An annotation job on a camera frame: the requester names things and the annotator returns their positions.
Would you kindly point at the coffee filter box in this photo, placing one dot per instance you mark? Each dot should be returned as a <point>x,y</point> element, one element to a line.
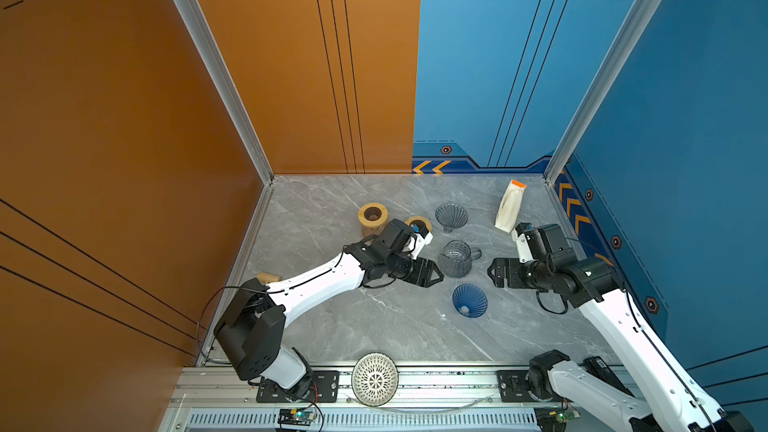
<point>507,214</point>

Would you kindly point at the grey glass mug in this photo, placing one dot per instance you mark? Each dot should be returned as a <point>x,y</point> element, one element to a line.
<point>456,258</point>

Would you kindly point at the wooden mallet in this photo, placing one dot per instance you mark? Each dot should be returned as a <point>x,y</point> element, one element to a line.
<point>267,278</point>

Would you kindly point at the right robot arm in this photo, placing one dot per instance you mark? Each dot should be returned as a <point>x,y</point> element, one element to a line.
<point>670,399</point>

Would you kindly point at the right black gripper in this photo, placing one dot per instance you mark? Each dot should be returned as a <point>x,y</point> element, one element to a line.
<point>511,279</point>

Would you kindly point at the orange glass carafe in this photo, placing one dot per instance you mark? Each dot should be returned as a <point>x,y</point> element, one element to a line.
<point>372,230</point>

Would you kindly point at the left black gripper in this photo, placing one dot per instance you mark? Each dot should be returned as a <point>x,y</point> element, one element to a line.
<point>420,268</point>

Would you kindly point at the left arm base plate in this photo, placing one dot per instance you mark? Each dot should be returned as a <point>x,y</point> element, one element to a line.
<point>320,386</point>

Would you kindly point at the left circuit board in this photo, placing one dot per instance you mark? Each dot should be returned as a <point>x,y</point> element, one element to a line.
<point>296,419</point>

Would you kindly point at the circuit board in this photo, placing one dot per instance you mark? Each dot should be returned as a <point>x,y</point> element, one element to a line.
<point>555,420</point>
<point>296,419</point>

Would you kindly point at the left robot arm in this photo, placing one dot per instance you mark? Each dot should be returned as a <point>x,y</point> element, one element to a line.
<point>250,331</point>

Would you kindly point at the grey glass dripper cone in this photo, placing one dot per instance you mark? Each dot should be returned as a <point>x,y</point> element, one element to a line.
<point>451,216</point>

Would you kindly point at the right circuit board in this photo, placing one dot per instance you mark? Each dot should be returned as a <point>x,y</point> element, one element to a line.
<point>555,420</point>

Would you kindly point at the black stapler-like tool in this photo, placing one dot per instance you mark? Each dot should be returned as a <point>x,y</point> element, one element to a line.
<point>597,367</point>

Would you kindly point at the white patterned bowl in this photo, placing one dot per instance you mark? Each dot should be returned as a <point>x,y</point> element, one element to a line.
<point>375,379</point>

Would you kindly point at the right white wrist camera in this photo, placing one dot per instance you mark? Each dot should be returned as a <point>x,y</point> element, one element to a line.
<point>521,242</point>

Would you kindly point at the blue glass dripper cone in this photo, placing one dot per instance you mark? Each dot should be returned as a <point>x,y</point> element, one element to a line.
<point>469,300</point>

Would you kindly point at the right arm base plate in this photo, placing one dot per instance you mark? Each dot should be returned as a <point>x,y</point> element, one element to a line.
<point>514,386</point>

